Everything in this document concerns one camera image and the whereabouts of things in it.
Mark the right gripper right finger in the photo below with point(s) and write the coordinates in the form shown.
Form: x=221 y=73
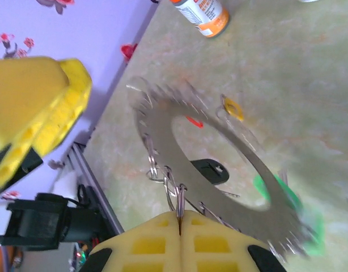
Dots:
x=219 y=252

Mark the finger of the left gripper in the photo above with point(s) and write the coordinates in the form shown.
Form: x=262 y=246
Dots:
x=29 y=99

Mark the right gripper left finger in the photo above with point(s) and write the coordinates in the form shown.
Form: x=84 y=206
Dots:
x=140 y=252

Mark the green key tag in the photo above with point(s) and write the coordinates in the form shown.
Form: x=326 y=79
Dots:
x=262 y=187
x=307 y=221

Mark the black key tag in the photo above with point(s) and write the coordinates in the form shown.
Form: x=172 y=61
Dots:
x=199 y=173

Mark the red key tag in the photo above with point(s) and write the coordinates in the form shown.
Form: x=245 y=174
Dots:
x=195 y=122

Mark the yellow key tag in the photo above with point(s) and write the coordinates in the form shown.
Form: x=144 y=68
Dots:
x=239 y=114

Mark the small circuit board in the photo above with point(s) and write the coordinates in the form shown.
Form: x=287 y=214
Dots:
x=80 y=255

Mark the orange capped pill bottle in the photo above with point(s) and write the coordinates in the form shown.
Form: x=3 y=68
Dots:
x=208 y=17

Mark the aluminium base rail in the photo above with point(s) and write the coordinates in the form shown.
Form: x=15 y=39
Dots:
x=91 y=181

